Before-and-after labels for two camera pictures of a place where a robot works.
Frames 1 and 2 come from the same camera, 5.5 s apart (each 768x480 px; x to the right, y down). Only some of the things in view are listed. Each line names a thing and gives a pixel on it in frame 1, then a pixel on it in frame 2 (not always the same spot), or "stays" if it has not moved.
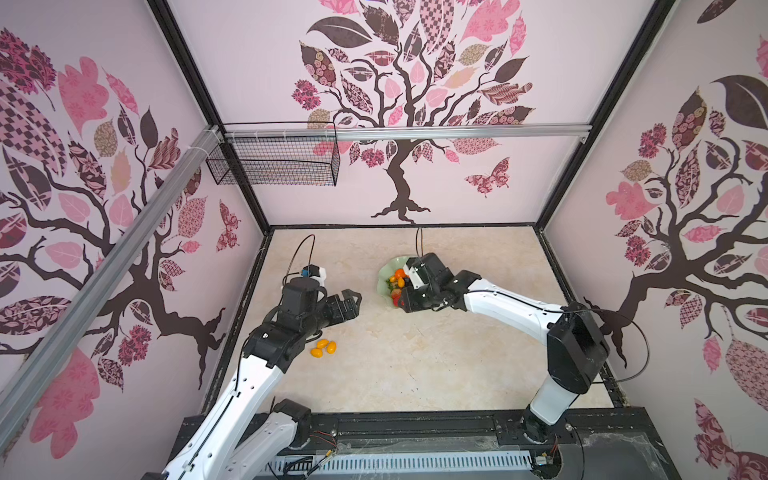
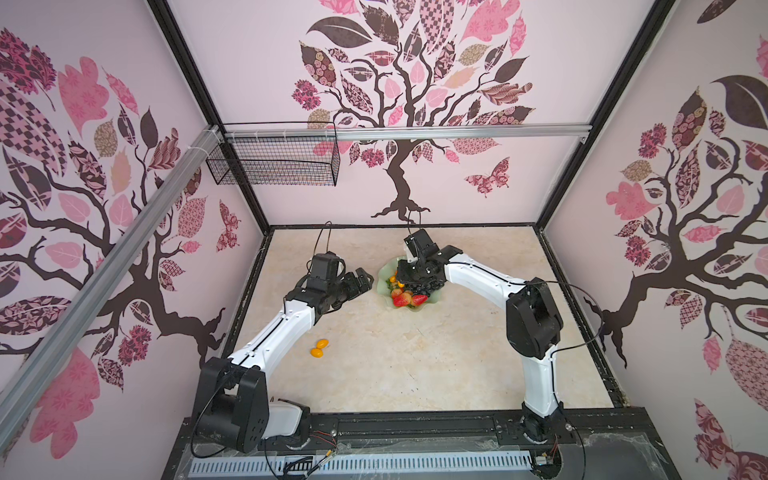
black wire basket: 279,161 stays
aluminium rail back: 405,132 stays
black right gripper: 407,300 -> 402,271
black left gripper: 351,310 -> 355,289
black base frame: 621,443 stays
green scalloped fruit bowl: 388,270 stays
